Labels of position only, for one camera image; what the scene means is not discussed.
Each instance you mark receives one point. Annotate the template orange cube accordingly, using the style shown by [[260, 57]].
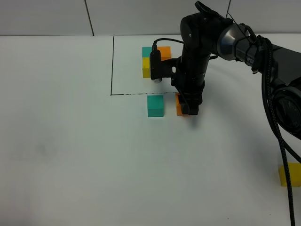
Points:
[[165, 52]]

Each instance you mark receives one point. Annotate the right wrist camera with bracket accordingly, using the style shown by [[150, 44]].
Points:
[[163, 69]]

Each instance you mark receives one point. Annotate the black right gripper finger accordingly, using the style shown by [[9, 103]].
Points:
[[193, 107], [184, 105]]

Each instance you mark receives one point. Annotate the template yellow cube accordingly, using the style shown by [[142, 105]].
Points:
[[146, 67]]

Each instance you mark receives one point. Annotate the template teal cube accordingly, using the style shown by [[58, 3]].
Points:
[[146, 51]]

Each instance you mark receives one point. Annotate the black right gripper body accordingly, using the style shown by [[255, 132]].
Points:
[[190, 80]]

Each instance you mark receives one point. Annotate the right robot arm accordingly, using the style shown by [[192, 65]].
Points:
[[206, 32]]

